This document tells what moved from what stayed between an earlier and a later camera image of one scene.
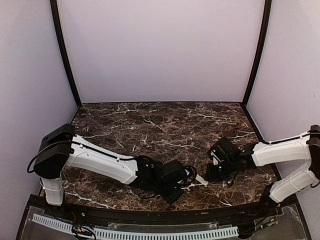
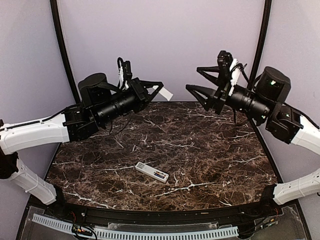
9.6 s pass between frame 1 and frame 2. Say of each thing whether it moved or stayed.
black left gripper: moved
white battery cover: moved
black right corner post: stayed
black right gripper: moved
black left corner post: stayed
